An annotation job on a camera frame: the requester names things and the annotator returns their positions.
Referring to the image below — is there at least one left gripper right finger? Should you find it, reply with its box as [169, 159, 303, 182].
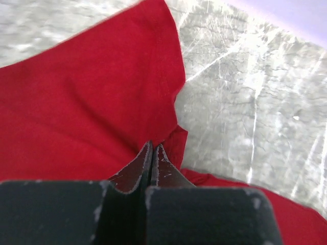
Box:
[145, 145, 283, 244]

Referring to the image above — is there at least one red t shirt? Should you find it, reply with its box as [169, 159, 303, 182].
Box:
[1, 1, 326, 244]

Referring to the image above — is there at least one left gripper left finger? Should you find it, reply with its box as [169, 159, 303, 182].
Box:
[1, 142, 153, 244]

